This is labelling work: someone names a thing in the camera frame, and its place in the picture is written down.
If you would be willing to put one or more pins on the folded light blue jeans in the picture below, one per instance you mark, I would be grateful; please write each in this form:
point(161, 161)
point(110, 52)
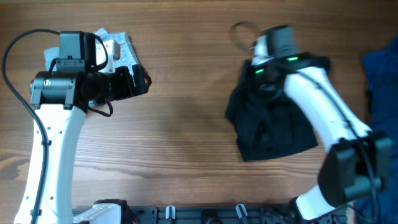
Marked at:
point(128, 57)

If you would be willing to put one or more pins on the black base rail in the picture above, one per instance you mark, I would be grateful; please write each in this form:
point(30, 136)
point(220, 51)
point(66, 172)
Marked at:
point(265, 214)

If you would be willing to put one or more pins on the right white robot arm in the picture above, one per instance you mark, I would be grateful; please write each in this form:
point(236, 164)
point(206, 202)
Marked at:
point(358, 160)

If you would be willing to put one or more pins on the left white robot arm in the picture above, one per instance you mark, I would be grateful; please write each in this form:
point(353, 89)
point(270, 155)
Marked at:
point(61, 96)

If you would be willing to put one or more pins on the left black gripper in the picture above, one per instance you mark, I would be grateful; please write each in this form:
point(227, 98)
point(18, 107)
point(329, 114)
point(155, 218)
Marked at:
point(127, 89)

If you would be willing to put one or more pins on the blue clothes pile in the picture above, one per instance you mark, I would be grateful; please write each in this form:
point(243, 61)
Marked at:
point(380, 68)

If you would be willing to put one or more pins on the black shorts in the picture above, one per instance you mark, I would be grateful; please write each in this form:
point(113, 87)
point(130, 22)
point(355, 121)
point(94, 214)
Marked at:
point(268, 126)

